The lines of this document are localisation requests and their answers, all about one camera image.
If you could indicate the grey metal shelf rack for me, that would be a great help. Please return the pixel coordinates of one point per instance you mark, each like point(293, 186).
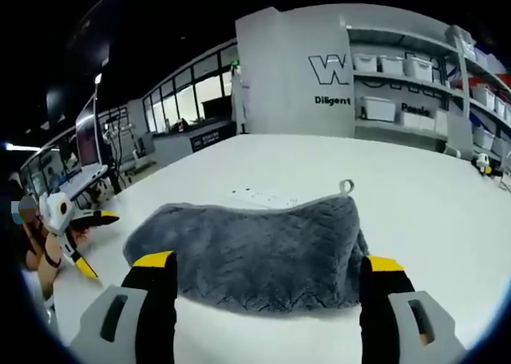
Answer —
point(399, 130)
point(465, 80)

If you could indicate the grey towel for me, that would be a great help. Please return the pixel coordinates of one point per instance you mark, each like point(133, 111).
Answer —
point(255, 252)

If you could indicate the spare white hand-held gripper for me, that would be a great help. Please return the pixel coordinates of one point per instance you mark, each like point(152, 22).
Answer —
point(483, 162)

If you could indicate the grey low counter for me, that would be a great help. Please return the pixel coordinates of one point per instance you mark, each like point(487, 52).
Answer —
point(191, 144)

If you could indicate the monitor showing camera view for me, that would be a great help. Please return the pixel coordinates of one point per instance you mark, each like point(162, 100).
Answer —
point(48, 172)

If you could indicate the person's left hand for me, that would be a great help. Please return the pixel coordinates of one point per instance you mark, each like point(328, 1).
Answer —
point(55, 245)

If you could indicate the green exit sign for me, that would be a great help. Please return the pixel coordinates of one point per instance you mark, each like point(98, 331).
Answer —
point(236, 62)

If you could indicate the shelf with white bins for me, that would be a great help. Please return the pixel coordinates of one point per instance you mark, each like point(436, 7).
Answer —
point(377, 108)

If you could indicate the curved computer monitor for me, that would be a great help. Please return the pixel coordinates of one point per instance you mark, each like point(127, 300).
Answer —
point(88, 144)

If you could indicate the black framed window wall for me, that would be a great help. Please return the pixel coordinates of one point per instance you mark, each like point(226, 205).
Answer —
point(191, 96)

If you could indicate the white hanging coat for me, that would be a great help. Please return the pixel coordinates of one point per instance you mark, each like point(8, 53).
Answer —
point(240, 100)

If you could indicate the purple wristband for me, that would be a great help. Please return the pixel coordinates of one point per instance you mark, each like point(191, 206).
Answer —
point(52, 260)

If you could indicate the black monitor stand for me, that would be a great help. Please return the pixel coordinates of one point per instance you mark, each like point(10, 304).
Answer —
point(116, 178)

